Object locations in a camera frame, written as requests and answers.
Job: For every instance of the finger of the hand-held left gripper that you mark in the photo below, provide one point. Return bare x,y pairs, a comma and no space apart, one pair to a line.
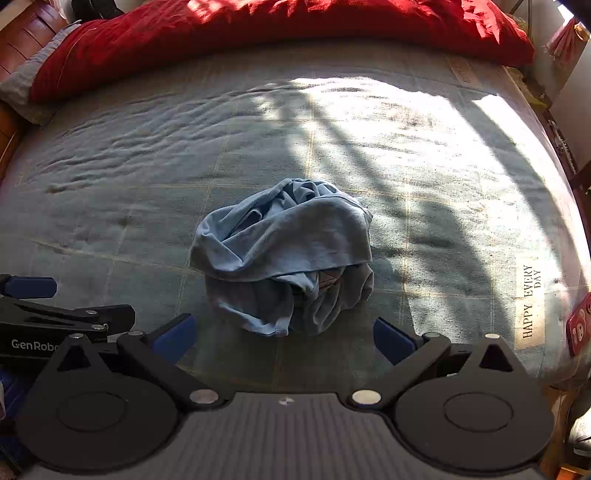
32,287
92,316

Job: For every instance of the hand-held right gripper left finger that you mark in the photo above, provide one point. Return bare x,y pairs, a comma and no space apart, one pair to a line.
175,337

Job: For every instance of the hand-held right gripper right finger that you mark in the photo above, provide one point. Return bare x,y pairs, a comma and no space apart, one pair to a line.
392,339

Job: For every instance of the light blue long-sleeve shirt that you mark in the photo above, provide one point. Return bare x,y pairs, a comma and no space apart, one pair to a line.
286,258

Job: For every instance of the red pig-print pouch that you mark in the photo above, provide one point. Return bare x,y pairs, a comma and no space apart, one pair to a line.
581,323

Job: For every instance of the grey pillow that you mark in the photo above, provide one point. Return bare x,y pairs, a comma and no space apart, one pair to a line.
27,78

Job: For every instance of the wooden headboard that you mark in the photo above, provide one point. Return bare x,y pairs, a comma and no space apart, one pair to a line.
23,32

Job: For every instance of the red duvet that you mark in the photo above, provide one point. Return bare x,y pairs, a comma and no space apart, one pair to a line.
277,32

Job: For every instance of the pink curtain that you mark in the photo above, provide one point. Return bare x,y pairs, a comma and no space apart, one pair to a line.
563,41

